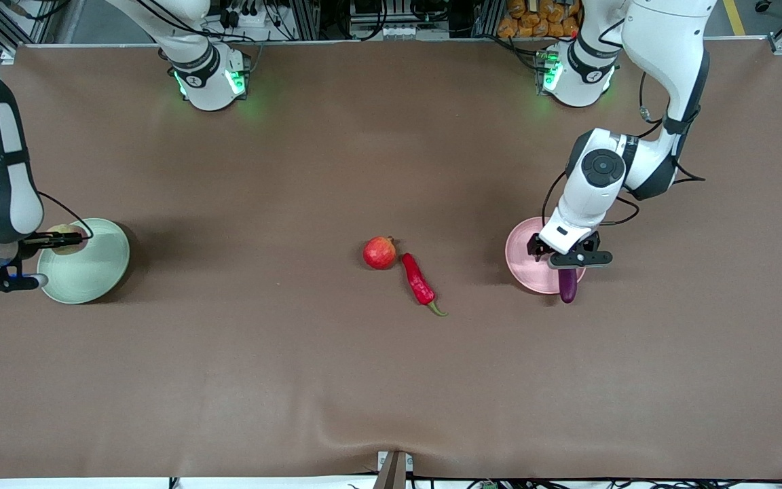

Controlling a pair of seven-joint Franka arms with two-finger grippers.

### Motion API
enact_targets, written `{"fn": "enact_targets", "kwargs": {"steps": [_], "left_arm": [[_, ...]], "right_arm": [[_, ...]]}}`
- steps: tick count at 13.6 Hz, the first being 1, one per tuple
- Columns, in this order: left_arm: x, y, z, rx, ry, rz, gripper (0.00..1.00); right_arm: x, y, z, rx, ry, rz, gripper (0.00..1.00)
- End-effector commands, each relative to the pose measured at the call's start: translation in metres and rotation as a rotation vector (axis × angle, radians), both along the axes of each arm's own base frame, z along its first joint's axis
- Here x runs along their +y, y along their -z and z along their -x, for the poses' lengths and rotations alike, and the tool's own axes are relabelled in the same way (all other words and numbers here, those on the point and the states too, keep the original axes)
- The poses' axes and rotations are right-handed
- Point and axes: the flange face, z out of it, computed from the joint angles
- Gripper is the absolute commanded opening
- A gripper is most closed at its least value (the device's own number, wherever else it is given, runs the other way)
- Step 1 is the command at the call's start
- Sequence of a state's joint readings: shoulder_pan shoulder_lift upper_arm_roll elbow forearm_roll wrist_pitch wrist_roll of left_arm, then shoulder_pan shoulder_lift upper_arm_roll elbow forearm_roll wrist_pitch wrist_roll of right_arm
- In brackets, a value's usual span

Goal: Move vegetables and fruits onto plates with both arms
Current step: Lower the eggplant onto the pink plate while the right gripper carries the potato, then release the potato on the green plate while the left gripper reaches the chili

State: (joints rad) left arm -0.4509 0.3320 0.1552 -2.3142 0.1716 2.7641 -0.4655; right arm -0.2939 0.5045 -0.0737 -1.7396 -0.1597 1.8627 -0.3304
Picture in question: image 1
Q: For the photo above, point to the brown table cloth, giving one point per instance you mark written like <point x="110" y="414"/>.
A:
<point x="228" y="373"/>

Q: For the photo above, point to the orange toy food pile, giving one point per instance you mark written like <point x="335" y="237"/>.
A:
<point x="533" y="20"/>

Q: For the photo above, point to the yellow pink peach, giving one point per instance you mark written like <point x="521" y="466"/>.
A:
<point x="65" y="250"/>

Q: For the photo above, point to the grey metal bracket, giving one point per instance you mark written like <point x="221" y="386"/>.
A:
<point x="394" y="472"/>

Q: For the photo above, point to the long purple eggplant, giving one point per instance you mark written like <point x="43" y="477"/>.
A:
<point x="568" y="288"/>

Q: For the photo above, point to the light green round plate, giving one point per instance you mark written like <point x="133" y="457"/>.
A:
<point x="92" y="265"/>

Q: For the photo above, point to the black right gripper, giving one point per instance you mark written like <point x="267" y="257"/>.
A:
<point x="32" y="240"/>

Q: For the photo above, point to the small white power strip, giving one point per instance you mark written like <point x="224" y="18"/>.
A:
<point x="403" y="30"/>

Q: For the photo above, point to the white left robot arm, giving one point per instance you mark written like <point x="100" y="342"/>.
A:
<point x="662" y="41"/>

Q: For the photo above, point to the red chili pepper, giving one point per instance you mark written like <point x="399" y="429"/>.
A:
<point x="418" y="280"/>

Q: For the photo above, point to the red pomegranate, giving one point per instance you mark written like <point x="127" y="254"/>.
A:
<point x="379" y="253"/>

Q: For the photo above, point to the pink round plate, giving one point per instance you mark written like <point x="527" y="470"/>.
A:
<point x="523" y="268"/>

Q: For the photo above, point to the white power strip with plugs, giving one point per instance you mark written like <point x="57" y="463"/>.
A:
<point x="248" y="17"/>

